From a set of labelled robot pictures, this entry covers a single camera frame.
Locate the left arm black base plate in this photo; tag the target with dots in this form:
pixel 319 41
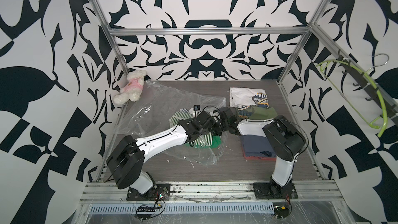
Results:
pixel 161 191

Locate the green white striped garment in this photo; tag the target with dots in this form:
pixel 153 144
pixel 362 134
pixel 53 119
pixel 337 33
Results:
pixel 183 114

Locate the black connector block left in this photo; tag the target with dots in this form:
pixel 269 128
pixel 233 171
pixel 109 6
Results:
pixel 144 212

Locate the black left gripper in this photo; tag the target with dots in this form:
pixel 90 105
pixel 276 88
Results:
pixel 189 124

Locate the aluminium frame back crossbar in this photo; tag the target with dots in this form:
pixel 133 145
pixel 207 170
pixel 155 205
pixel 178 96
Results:
pixel 208 31

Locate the aluminium frame rail front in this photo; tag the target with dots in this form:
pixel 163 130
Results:
pixel 214 191

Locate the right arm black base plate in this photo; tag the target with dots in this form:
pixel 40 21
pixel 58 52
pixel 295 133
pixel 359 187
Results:
pixel 272 190

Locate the white teddy bear pink shirt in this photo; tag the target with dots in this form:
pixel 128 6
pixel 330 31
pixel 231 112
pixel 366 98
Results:
pixel 133 89

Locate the clear plastic vacuum bag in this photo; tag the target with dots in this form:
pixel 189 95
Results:
pixel 151 114

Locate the solid green garment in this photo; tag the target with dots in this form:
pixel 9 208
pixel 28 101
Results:
pixel 208 141

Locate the white printed tank top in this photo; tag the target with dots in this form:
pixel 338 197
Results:
pixel 242 97

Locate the green wire clothes hanger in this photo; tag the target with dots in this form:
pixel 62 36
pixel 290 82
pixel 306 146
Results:
pixel 326 69

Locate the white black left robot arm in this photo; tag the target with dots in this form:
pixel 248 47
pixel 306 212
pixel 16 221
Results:
pixel 126 161

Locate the black wall hook rack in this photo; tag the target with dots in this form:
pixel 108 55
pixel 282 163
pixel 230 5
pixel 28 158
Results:
pixel 377 89

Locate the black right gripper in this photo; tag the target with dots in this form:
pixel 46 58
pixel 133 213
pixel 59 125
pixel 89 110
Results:
pixel 217 132

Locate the black connector block right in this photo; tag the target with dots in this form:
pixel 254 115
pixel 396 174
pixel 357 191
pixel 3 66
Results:
pixel 281 212

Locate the navy blue t-shirt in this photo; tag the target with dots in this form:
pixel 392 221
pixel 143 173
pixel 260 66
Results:
pixel 258 146

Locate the white slotted cable duct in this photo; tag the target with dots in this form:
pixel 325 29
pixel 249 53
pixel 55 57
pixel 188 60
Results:
pixel 190 208

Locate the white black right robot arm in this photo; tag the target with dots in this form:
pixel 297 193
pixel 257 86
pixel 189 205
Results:
pixel 283 136

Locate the green printed t-shirt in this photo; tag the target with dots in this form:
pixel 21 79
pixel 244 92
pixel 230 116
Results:
pixel 256 113

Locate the red t-shirt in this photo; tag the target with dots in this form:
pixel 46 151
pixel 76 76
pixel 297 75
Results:
pixel 258 158

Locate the black connector block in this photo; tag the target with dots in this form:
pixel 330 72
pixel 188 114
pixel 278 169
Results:
pixel 281 212
pixel 144 212

